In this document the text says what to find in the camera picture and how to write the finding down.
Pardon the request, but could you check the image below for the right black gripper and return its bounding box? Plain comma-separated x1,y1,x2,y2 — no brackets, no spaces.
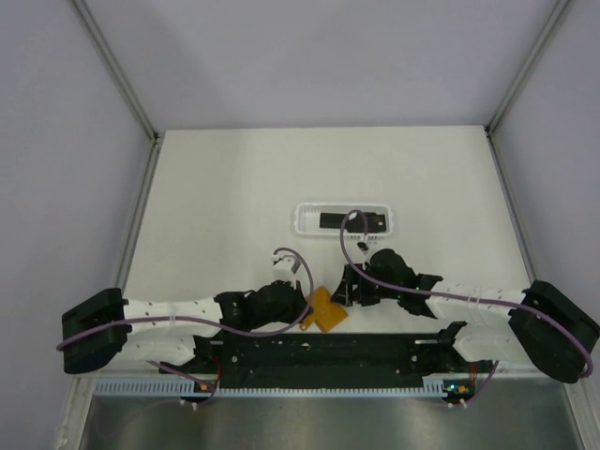
332,263,401,307

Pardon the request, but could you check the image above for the dark credit card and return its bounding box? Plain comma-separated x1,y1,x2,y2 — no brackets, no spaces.
319,213,346,230
346,212,389,234

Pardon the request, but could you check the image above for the orange leather card holder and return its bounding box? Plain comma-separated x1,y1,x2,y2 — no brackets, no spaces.
299,286,348,333

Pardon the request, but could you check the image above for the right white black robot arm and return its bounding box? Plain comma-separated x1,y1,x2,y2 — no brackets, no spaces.
334,248,599,383

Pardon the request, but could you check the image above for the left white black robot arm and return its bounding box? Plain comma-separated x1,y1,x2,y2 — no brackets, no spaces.
56,280,312,375

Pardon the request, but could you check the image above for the clear plastic card tray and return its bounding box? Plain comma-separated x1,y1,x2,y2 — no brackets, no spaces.
292,202,397,242

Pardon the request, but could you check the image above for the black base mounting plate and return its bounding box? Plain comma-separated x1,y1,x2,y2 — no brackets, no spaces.
173,334,492,389

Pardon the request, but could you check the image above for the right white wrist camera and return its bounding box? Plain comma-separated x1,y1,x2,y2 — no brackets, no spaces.
357,240,369,252

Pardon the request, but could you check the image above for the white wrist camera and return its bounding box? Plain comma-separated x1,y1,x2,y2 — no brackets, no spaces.
357,240,369,252
272,254,301,285

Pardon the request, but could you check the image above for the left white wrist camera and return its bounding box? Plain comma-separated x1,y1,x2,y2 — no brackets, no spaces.
272,254,301,285

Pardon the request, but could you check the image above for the grey slotted cable duct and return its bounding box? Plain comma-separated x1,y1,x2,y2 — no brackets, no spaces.
96,377,473,399

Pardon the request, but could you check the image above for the right aluminium frame post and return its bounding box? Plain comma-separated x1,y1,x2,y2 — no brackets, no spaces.
485,0,576,137

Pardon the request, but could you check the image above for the aluminium frame post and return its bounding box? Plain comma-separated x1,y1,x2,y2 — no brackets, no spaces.
69,0,163,142
485,0,576,137

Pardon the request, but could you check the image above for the left aluminium frame post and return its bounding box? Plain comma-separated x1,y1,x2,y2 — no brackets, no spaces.
69,0,163,142

